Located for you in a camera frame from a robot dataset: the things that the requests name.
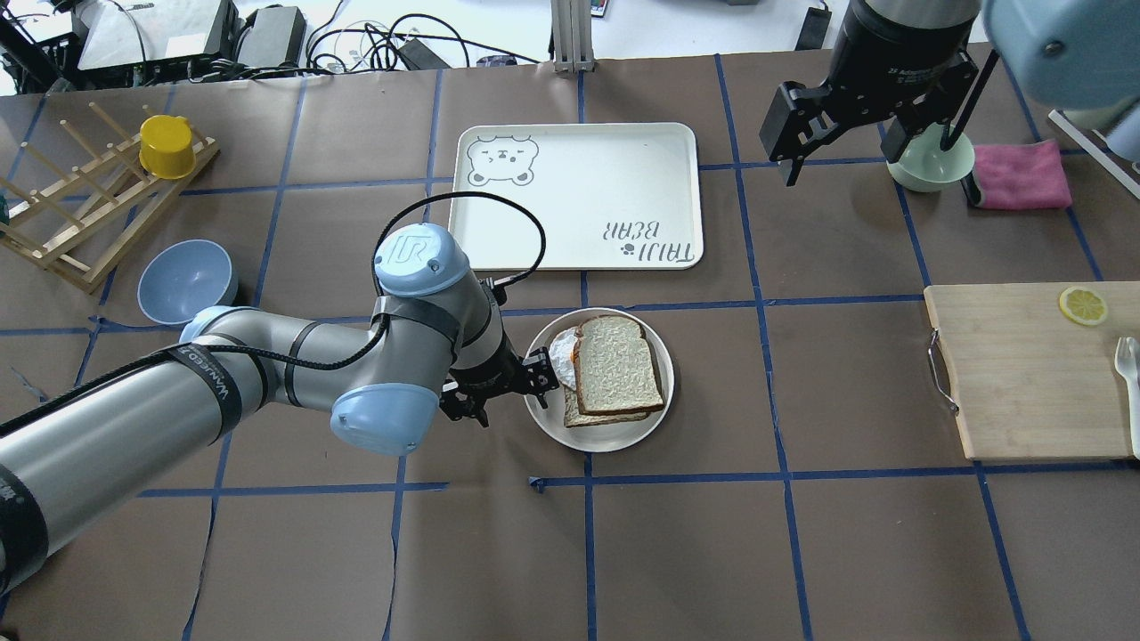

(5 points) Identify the blue bowl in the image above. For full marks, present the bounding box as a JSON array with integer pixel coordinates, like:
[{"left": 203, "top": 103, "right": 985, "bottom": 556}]
[{"left": 137, "top": 240, "right": 239, "bottom": 325}]

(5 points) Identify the white wire cup rack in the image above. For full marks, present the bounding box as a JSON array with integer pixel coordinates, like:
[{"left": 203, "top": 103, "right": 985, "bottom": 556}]
[{"left": 1049, "top": 109, "right": 1139, "bottom": 200}]

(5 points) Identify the aluminium frame post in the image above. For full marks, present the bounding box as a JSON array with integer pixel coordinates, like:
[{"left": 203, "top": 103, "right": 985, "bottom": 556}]
[{"left": 549, "top": 0, "right": 596, "bottom": 74}]

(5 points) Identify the white round plate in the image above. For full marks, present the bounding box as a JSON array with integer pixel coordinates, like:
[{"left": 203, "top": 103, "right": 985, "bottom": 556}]
[{"left": 526, "top": 308, "right": 675, "bottom": 453}]

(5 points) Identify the wooden cup rack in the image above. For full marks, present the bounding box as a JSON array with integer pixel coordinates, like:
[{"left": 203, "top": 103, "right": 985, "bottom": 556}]
[{"left": 1, "top": 102, "right": 220, "bottom": 295}]

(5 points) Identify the white plastic fork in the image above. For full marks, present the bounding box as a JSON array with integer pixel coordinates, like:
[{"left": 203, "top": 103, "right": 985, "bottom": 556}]
[{"left": 1114, "top": 336, "right": 1139, "bottom": 459}]

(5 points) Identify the lemon slice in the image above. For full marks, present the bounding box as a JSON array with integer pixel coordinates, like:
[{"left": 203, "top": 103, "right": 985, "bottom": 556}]
[{"left": 1058, "top": 287, "right": 1109, "bottom": 326}]

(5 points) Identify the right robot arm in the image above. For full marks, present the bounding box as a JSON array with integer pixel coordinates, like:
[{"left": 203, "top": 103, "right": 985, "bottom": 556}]
[{"left": 759, "top": 1, "right": 1137, "bottom": 186}]

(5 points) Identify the pink cloth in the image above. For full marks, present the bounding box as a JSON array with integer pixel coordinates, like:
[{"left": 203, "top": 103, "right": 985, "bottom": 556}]
[{"left": 960, "top": 139, "right": 1072, "bottom": 211}]

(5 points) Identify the black power brick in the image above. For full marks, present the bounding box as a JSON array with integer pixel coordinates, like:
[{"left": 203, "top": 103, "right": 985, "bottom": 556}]
[{"left": 236, "top": 5, "right": 308, "bottom": 68}]

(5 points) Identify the wooden cutting board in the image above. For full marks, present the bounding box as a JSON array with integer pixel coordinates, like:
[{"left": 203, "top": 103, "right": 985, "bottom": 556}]
[{"left": 925, "top": 281, "right": 1139, "bottom": 461}]

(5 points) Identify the brown crust bread slice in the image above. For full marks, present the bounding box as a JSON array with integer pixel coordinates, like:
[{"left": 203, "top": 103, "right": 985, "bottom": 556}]
[{"left": 575, "top": 315, "right": 666, "bottom": 417}]

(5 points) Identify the yellow mug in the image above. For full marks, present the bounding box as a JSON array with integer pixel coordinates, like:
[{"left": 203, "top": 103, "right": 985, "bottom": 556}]
[{"left": 138, "top": 115, "right": 196, "bottom": 180}]

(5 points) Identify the blue cup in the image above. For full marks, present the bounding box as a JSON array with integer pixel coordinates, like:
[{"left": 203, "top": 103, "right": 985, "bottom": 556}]
[{"left": 1104, "top": 102, "right": 1140, "bottom": 163}]

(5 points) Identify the fried egg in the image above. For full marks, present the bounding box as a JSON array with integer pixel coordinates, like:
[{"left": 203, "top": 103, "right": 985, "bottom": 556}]
[{"left": 547, "top": 326, "right": 579, "bottom": 391}]

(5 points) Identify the bread slice under egg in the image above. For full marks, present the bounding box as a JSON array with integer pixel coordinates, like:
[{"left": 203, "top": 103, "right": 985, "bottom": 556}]
[{"left": 561, "top": 386, "right": 650, "bottom": 427}]

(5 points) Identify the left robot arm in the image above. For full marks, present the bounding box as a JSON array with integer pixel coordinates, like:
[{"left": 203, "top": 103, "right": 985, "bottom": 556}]
[{"left": 1, "top": 224, "right": 557, "bottom": 592}]

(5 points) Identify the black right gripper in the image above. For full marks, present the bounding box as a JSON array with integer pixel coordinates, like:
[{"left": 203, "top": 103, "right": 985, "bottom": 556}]
[{"left": 759, "top": 1, "right": 982, "bottom": 187}]

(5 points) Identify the cream bear tray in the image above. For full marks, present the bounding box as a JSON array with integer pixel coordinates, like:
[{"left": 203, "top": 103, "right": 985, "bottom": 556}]
[{"left": 448, "top": 122, "right": 705, "bottom": 271}]

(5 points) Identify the light green bowl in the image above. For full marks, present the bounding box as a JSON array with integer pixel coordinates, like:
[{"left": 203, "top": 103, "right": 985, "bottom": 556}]
[{"left": 887, "top": 125, "right": 974, "bottom": 193}]

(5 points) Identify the black power adapter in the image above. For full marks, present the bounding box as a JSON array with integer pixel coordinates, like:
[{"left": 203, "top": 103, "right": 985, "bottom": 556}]
[{"left": 793, "top": 5, "right": 832, "bottom": 50}]

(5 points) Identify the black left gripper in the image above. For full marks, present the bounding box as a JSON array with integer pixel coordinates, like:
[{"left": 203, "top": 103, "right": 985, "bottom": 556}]
[{"left": 439, "top": 279, "right": 561, "bottom": 429}]

